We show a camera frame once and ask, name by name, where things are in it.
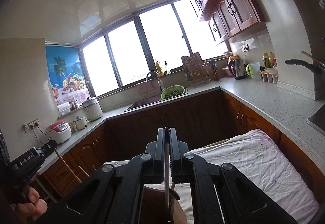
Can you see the wooden utensil holder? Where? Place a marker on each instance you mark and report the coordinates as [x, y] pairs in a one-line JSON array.
[[153, 208]]

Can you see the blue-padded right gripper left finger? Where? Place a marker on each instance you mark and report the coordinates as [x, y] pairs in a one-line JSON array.
[[113, 194]]

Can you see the tropical fruit poster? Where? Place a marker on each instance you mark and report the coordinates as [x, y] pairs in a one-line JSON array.
[[66, 75]]

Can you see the steel electric kettle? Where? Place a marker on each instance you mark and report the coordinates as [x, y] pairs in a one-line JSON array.
[[237, 67]]

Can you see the green colander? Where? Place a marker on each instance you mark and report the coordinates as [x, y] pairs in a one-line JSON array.
[[172, 91]]

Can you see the white floral tablecloth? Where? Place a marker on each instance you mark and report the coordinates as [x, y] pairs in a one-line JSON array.
[[257, 156]]

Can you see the dish drying rack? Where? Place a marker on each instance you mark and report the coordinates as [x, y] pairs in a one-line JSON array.
[[195, 69]]

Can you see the person's left hand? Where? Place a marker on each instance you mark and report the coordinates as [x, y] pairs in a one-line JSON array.
[[34, 208]]

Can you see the small white cooker pot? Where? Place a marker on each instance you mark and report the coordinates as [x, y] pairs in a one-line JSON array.
[[79, 123]]

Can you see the red white rice cooker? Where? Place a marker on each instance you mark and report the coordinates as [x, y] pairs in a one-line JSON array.
[[59, 131]]

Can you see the green handled white pitcher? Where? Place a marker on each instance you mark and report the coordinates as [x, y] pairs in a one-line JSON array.
[[253, 70]]

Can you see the brown wooden chopstick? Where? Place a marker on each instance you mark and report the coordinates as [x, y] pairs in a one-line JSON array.
[[166, 170]]

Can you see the wall power outlet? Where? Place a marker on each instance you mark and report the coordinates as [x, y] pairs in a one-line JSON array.
[[29, 126]]

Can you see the lower wooden cabinets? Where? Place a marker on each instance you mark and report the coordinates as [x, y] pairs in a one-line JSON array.
[[199, 121]]

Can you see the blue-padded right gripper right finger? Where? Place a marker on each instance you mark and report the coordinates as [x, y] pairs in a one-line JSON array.
[[221, 193]]

